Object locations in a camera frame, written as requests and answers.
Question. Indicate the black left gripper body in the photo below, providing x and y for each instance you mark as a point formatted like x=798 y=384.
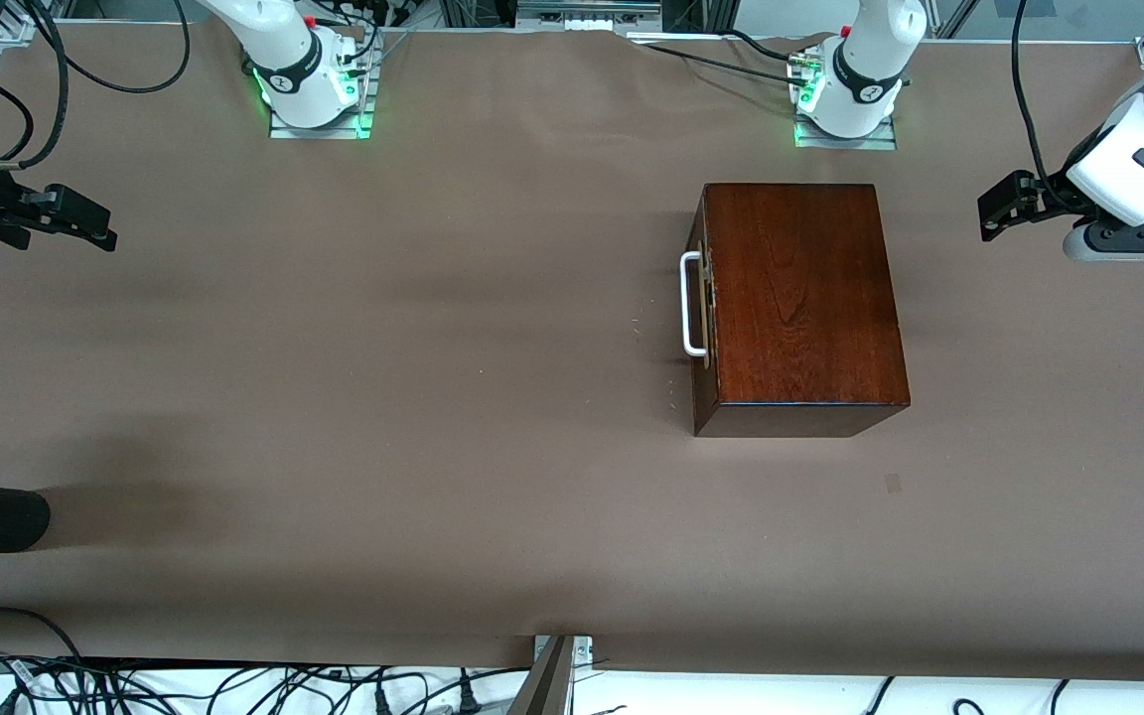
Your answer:
x=1050 y=191

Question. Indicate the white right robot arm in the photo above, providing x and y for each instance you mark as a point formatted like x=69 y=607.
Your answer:
x=274 y=40

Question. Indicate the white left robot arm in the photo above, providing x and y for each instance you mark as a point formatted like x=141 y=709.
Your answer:
x=870 y=60

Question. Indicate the dark brown wooden cabinet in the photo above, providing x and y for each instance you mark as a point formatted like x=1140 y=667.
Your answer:
x=810 y=298

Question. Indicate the brown paper table cover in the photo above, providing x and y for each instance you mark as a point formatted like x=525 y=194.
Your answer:
x=433 y=397

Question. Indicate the black power plug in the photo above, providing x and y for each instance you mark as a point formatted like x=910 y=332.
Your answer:
x=468 y=700

